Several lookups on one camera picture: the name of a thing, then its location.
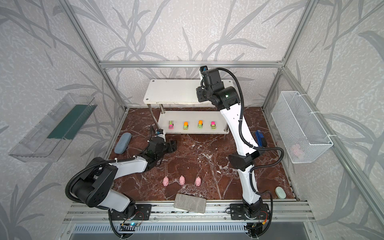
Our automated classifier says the orange green mixer truck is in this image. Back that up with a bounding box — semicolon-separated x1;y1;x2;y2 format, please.
198;120;204;129

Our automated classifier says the orange green toy truck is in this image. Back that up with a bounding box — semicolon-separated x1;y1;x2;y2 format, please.
183;122;189;130

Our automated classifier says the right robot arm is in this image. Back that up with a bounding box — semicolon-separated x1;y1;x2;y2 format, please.
196;66;285;215

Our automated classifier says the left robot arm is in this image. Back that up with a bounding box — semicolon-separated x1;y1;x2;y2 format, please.
65;137;177;216

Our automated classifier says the white two-tier shelf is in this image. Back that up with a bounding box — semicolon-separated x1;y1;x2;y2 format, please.
143;79;229;135

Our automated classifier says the grey blue glasses case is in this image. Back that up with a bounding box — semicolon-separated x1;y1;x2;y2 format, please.
114;133;132;155

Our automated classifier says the pink toy pig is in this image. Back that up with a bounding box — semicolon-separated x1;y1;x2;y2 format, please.
195;177;202;187
179;176;186;186
163;177;169;187

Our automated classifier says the blue stapler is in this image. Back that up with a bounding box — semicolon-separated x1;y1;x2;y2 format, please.
255;130;268;148

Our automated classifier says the grey sponge block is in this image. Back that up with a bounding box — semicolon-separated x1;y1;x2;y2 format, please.
174;194;207;214

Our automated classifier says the green circuit board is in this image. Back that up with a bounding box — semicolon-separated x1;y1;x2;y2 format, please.
120;222;141;232

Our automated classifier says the pink item in basket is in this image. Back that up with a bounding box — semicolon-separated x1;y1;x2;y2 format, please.
291;144;305;160

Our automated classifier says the pale green soap bar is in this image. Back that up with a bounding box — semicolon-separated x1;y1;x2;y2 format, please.
275;187;287;199

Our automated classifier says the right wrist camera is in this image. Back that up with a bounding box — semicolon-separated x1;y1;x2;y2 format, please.
199;66;222;89

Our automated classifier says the white wire mesh basket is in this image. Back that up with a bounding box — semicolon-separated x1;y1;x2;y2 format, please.
271;91;333;164

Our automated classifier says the clear plastic wall bin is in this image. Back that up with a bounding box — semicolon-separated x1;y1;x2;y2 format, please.
9;93;97;163

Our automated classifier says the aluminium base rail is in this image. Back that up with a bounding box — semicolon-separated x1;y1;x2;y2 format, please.
63;200;316;224

